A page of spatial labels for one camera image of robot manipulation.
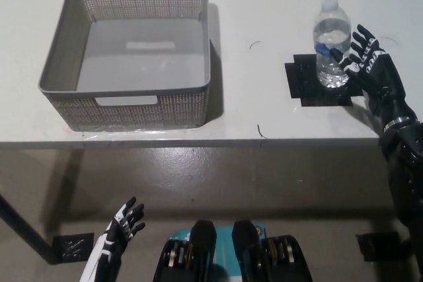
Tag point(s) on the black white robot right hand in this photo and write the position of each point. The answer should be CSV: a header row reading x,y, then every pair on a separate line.
x,y
380,80

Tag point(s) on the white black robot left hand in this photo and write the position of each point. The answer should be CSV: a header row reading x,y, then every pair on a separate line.
x,y
112,239

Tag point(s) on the clear plastic water bottle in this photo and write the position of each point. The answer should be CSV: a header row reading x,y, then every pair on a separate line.
x,y
330,41

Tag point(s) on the grey perforated plastic basket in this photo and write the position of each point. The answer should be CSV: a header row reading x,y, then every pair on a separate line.
x,y
138,60

